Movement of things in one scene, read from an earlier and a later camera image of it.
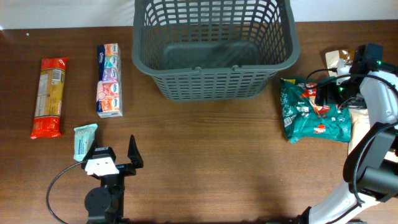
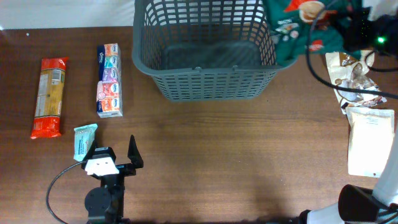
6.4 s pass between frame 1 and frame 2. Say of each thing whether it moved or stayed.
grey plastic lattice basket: stayed
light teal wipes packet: stayed
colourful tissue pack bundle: stayed
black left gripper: stayed
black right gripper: moved
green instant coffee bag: moved
